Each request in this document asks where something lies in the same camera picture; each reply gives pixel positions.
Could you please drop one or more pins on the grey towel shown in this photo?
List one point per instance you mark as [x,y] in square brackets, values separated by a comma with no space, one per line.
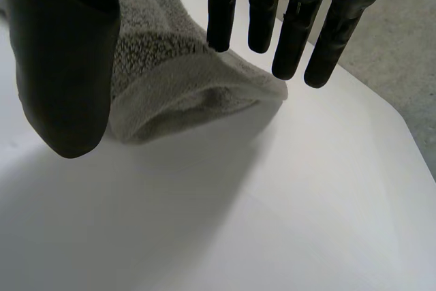
[190,79]

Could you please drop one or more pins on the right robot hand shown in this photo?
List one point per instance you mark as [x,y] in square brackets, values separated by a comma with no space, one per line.
[64,76]

